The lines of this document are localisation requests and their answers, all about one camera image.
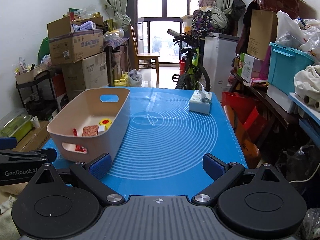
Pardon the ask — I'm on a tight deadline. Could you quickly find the small patterned pink box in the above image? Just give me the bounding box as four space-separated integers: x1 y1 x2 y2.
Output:
82 125 99 137

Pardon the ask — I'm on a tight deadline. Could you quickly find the beige plastic storage bin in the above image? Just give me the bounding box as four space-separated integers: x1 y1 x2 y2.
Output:
47 87 130 163

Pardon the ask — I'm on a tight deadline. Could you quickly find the yellow toy launcher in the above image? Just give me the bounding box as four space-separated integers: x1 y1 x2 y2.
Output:
98 118 112 133

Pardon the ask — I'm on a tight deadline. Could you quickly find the floor cardboard box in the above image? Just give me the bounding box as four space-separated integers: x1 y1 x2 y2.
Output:
12 121 50 152

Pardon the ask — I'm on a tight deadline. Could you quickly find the green plastic lidded container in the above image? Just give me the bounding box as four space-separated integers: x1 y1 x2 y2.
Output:
0 108 33 142

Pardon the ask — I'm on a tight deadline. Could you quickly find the white paper cup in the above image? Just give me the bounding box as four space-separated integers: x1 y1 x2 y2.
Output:
30 116 41 129

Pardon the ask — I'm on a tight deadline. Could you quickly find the blue silicone table mat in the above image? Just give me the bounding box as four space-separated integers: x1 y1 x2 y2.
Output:
47 88 246 197

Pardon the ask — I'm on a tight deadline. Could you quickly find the black metal shelf cart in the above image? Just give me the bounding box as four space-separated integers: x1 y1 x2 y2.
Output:
15 68 69 121

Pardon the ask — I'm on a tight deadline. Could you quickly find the wooden side table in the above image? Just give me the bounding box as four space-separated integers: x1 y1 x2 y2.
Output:
229 70 299 129

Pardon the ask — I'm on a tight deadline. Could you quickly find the yellow oil jug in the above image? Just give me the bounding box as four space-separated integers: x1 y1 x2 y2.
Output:
114 73 129 87

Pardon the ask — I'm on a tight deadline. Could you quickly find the green black bicycle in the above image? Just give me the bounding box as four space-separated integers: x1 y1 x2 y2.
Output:
167 29 211 92

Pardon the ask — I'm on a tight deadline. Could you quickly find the green white product box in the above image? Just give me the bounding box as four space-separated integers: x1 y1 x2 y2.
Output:
237 53 263 83

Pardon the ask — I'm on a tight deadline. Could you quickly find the large stacked cardboard box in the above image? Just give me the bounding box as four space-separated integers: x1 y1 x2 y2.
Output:
62 52 108 101

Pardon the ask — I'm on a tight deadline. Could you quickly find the red bucket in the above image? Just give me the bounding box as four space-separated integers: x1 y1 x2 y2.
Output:
179 60 186 75

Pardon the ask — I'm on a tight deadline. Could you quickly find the wooden chair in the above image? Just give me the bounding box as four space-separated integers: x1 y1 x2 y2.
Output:
128 24 161 84

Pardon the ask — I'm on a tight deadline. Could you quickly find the teal plastic storage crate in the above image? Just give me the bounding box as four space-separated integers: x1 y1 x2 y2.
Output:
268 42 315 95

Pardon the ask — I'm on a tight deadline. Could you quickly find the open top cardboard box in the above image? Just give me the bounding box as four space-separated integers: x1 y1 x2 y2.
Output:
47 17 104 65

